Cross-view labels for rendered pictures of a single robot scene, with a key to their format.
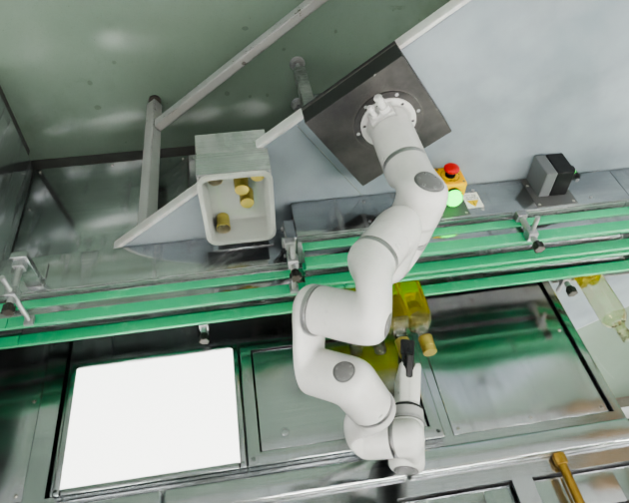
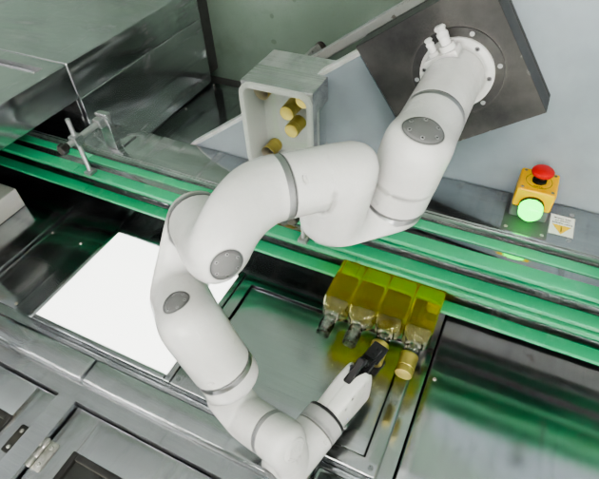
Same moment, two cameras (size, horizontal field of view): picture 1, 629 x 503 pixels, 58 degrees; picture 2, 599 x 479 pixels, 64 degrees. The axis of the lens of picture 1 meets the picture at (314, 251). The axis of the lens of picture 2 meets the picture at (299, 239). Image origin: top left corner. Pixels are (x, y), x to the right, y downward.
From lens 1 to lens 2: 0.59 m
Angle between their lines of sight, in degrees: 25
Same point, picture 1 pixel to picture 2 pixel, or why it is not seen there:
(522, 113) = not seen: outside the picture
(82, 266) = (154, 147)
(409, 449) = (266, 453)
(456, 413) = (413, 465)
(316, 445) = not seen: hidden behind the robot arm
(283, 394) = (248, 338)
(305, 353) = (164, 266)
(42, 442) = (59, 275)
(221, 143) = (289, 61)
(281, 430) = not seen: hidden behind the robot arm
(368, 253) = (251, 167)
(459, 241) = (510, 263)
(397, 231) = (320, 162)
